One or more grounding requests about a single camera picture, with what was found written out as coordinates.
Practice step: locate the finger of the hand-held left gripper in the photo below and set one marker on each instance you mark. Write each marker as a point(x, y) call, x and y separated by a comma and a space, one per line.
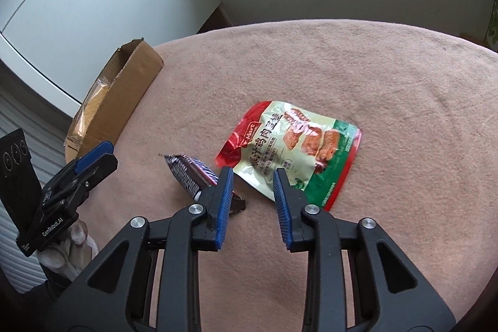
point(103, 170)
point(95, 155)

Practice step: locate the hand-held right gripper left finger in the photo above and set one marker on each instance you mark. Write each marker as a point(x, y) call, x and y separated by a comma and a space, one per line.
point(225, 209)

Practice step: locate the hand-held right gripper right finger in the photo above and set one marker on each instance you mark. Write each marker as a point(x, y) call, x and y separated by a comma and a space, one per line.
point(282, 217)

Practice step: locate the black chocolate bar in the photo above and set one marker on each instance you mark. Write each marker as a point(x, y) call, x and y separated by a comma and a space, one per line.
point(186, 170)

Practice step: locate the red green snack pouch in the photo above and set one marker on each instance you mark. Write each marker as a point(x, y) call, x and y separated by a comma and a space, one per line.
point(272, 145)

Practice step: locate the brown cardboard box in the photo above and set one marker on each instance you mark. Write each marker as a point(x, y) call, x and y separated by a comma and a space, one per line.
point(132, 83)

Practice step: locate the person's left hand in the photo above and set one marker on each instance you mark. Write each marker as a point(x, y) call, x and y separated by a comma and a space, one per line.
point(66, 256)

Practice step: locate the grey slatted panel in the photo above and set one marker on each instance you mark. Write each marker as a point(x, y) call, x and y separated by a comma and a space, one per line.
point(23, 110)

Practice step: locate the white refrigerator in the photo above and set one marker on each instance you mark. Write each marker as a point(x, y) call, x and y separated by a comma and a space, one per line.
point(77, 5)

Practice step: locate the pink tablecloth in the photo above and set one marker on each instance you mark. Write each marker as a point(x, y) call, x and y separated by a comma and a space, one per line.
point(389, 83)

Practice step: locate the green tissue box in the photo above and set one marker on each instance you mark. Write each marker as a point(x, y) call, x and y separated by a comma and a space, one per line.
point(492, 24)

